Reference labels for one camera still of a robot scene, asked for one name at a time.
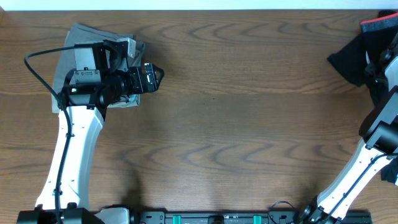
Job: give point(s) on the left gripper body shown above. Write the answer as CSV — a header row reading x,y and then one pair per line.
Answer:
x,y
132,85

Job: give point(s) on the black pants red waistband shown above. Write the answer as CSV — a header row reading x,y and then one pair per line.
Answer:
x,y
378,34

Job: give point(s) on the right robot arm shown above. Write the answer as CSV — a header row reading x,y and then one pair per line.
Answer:
x,y
376,149

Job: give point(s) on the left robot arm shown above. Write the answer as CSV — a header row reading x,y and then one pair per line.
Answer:
x,y
65,195

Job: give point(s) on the folded grey shorts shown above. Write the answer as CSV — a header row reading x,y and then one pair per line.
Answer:
x,y
66,56

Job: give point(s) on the black t-shirt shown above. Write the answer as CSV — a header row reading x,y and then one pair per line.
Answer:
x,y
351,61

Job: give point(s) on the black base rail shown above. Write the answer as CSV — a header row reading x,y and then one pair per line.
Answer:
x,y
217,217

